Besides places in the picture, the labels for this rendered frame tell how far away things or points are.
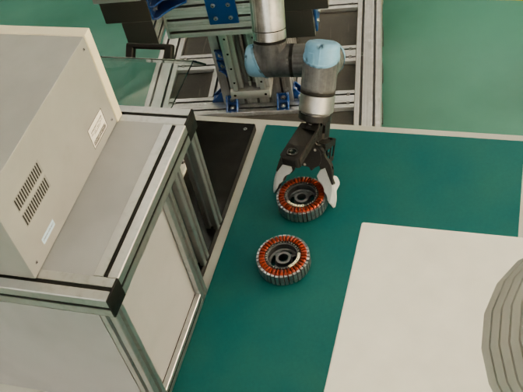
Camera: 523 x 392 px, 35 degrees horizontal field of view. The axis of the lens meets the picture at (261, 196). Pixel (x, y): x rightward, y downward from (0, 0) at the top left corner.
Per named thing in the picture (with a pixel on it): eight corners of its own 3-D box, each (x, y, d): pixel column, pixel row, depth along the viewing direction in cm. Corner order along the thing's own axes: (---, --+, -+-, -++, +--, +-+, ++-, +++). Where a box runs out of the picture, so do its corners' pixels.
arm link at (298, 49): (298, 39, 188) (289, 47, 177) (347, 37, 185) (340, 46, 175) (300, 72, 190) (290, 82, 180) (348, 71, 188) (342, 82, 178)
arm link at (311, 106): (327, 99, 170) (291, 92, 173) (324, 120, 172) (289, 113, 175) (340, 93, 176) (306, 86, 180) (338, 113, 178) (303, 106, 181)
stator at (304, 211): (290, 181, 188) (288, 169, 185) (335, 192, 183) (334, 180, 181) (270, 216, 182) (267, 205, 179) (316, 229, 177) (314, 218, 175)
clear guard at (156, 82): (107, 60, 187) (100, 39, 182) (206, 64, 180) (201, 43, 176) (50, 163, 167) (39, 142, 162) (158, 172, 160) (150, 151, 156)
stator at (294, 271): (248, 274, 172) (245, 263, 169) (277, 236, 178) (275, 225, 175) (292, 295, 167) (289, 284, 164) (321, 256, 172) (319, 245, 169)
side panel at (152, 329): (194, 288, 172) (156, 187, 148) (208, 290, 171) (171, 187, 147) (150, 409, 155) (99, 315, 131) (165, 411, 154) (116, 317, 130)
